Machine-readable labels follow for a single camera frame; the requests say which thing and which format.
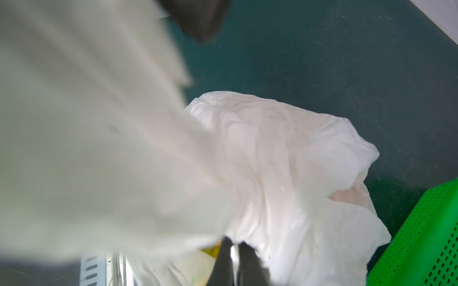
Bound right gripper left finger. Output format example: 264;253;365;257
206;237;234;286

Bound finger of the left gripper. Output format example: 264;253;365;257
158;0;233;43

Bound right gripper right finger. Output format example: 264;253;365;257
237;243;269;286

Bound white plastic bag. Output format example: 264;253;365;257
1;1;391;286

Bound green plastic basket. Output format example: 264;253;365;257
367;180;458;286

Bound dark green table mat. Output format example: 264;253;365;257
166;1;458;235

